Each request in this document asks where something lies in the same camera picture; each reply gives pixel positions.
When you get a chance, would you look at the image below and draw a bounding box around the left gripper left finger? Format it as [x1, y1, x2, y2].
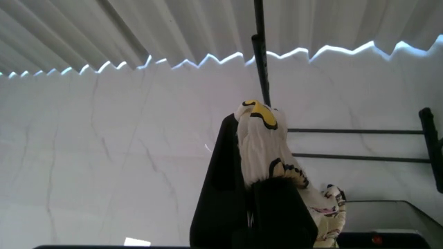
[189, 113, 251, 248]

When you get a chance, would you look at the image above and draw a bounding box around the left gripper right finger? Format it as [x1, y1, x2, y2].
[247, 176, 319, 248]

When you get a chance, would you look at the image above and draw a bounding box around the cream printed garment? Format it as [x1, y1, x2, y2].
[233, 99, 347, 248]

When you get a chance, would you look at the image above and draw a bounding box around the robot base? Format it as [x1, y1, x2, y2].
[336, 199, 443, 249]

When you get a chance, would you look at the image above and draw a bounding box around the black clothes rack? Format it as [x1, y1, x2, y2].
[251, 0, 443, 194]

